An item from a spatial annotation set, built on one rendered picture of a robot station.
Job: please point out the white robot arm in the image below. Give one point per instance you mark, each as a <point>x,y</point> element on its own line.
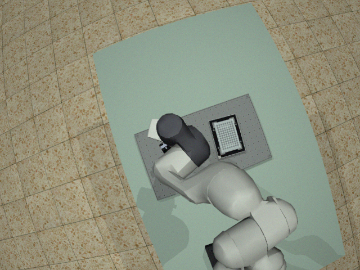
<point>249,244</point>

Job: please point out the black rectangular frame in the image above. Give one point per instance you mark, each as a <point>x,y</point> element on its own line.
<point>218,149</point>

